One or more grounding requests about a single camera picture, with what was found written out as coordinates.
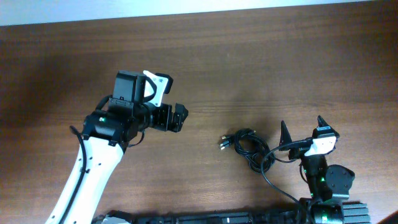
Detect black USB cable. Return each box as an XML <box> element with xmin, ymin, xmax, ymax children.
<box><xmin>220</xmin><ymin>128</ymin><xmax>276</xmax><ymax>174</ymax></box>

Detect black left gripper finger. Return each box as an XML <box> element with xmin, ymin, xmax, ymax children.
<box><xmin>171</xmin><ymin>113</ymin><xmax>186</xmax><ymax>133</ymax></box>
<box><xmin>175</xmin><ymin>103</ymin><xmax>188</xmax><ymax>118</ymax></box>

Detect black right camera cable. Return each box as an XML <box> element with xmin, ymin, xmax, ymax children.
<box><xmin>260</xmin><ymin>138</ymin><xmax>313</xmax><ymax>215</ymax></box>

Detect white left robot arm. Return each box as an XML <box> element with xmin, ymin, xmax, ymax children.
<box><xmin>47</xmin><ymin>70</ymin><xmax>188</xmax><ymax>223</ymax></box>

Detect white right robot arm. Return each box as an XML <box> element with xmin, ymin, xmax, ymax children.
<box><xmin>279</xmin><ymin>116</ymin><xmax>355</xmax><ymax>223</ymax></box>

